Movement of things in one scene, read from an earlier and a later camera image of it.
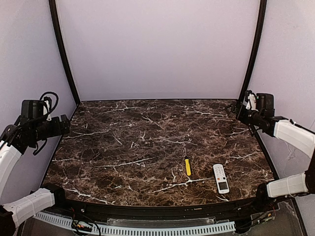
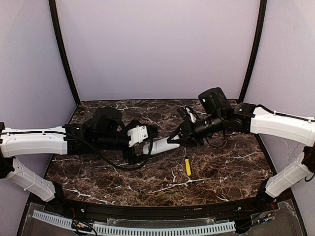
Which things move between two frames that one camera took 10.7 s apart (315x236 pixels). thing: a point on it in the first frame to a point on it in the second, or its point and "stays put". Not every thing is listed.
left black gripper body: x=64 y=122 to x=131 y=151
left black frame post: x=64 y=50 stays put
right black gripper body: x=239 y=111 to x=186 y=132
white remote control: x=221 y=181 to x=159 y=146
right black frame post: x=259 y=36 stays put
